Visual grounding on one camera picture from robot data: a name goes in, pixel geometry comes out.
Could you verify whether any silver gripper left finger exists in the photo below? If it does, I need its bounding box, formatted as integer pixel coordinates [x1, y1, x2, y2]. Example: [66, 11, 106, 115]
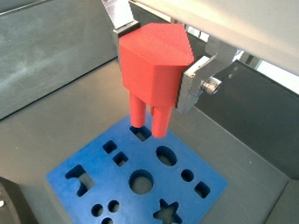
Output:
[101, 0, 140, 38]

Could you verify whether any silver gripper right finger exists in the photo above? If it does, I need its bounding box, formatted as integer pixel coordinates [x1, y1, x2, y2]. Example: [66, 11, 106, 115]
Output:
[174, 37, 237, 113]

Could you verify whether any red three prong block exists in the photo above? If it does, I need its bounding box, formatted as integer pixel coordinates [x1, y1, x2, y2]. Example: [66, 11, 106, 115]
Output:
[118, 23, 193, 138]

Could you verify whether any black object at corner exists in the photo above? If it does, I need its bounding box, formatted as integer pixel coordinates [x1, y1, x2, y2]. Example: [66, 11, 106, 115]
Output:
[0, 177, 38, 224]

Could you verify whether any blue shape sorting board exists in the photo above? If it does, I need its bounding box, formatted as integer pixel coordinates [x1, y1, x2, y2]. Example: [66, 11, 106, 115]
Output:
[46, 117, 228, 224]

